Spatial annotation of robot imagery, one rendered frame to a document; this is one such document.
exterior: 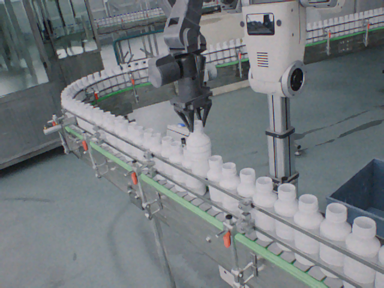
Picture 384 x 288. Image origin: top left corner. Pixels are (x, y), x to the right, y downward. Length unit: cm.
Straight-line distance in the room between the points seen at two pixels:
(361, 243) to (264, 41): 94
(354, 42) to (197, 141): 284
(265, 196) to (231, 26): 465
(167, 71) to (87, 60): 553
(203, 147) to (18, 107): 335
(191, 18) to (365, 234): 59
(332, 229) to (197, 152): 40
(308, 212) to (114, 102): 201
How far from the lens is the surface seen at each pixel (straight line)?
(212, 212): 99
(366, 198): 140
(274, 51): 139
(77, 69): 625
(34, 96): 412
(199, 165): 93
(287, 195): 75
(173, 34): 83
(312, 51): 327
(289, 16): 137
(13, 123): 413
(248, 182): 83
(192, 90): 85
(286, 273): 84
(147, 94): 262
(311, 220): 74
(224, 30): 528
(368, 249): 69
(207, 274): 219
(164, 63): 81
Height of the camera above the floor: 159
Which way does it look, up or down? 25 degrees down
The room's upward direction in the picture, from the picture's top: 10 degrees counter-clockwise
